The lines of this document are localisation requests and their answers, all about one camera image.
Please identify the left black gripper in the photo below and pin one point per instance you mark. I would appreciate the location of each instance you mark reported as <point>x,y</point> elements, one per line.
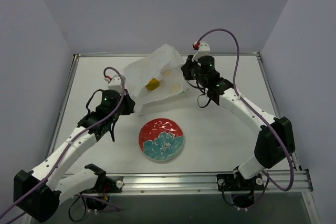
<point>129,104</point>

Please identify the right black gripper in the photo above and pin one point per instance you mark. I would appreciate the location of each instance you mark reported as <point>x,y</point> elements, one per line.
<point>187,68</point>

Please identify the white plastic bag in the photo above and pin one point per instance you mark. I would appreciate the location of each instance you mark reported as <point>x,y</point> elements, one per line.
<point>155,77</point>

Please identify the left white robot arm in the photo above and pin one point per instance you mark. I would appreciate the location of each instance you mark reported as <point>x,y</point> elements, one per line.
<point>40,191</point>

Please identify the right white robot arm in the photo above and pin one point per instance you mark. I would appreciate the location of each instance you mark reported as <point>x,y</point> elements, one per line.
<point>275,140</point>

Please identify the yellow fake fruit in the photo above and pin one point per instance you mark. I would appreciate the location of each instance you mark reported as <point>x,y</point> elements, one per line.
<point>153,84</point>

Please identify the red plate blue flower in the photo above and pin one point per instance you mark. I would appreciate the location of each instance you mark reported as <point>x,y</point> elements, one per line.
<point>161,139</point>

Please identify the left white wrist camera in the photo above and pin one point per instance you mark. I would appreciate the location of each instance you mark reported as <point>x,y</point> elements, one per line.
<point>115,83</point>

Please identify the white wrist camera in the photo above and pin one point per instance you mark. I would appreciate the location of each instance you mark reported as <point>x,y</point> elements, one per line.
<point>202,49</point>
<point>115,83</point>

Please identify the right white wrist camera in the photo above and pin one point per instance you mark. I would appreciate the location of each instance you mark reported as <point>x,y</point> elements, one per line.
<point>202,49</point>

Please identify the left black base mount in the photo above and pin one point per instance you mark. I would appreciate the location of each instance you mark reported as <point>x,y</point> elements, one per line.
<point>102,185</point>

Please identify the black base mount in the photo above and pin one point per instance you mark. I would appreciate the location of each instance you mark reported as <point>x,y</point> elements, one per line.
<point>236,184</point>
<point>102,185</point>

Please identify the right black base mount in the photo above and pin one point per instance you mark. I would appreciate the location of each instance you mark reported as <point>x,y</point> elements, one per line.
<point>236,184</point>

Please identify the aluminium front rail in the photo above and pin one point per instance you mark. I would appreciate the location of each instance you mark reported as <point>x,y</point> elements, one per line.
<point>174,183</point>

